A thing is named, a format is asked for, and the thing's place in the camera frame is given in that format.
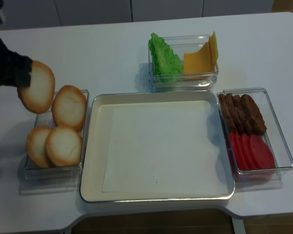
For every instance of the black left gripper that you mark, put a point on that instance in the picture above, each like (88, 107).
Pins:
(9, 62)

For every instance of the bun slice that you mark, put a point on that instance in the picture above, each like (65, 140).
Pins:
(38, 97)
(63, 146)
(69, 107)
(35, 146)

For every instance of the green lettuce leaf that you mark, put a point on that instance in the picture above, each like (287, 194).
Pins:
(166, 64)

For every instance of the clear lettuce cheese container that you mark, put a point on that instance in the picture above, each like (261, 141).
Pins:
(181, 45)

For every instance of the front yellow cheese slice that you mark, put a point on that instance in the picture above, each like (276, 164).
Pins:
(202, 61)

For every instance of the rear yellow cheese slices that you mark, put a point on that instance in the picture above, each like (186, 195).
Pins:
(214, 47)

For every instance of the clear bun container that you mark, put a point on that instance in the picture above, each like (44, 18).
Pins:
(31, 171)

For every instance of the white metal tray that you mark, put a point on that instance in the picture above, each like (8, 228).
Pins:
(156, 147)

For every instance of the brown patty leftmost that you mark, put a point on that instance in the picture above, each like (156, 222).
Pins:
(226, 114)

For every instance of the brown patty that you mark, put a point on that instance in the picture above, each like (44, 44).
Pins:
(253, 114)
(243, 118)
(226, 114)
(234, 114)

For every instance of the red tomato slice left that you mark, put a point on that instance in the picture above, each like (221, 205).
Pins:
(234, 151)

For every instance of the red tomato slice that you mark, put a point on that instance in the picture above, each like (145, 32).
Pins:
(234, 151)
(261, 153)
(244, 157)

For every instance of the brown patty rightmost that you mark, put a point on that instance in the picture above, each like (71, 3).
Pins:
(253, 114)

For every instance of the red tomato slice middle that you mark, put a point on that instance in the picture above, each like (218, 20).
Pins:
(244, 157)

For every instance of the clear meat tomato container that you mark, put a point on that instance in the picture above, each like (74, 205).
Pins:
(273, 137)

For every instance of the red tomato slice right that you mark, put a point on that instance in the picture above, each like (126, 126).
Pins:
(261, 153)

